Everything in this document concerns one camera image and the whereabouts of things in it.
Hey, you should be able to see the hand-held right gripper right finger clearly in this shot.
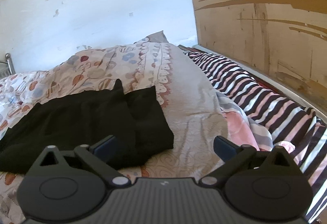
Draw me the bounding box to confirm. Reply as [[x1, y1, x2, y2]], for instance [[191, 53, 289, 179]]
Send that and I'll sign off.
[[200, 135, 298, 187]]

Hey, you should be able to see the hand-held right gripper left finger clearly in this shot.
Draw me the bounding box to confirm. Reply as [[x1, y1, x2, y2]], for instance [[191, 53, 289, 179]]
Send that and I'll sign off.
[[32, 135, 131, 187]]

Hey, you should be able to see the black sweater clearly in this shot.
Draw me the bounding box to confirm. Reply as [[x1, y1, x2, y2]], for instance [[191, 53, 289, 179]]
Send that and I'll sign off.
[[0, 78, 175, 173]]

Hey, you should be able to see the pink grey patterned blanket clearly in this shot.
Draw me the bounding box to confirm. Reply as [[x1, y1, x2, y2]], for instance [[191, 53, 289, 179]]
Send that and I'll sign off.
[[217, 91, 296, 154]]

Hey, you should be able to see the black white pink striped sheet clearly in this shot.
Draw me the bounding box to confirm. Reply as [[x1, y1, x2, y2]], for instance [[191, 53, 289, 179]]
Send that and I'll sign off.
[[183, 51, 327, 223]]

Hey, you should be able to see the floral patterned duvet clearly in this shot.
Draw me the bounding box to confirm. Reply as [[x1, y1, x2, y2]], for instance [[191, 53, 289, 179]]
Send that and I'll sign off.
[[0, 36, 230, 224]]

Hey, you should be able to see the worn wooden board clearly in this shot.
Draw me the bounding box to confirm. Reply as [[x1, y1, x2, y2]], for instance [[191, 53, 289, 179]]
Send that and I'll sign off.
[[184, 0, 327, 115]]

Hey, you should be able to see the grey pillow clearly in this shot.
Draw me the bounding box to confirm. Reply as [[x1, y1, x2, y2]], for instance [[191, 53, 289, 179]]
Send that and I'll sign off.
[[145, 30, 170, 43]]

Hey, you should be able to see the metal bed headboard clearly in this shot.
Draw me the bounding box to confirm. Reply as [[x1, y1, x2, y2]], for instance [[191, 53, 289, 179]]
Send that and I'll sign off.
[[0, 52, 14, 77]]

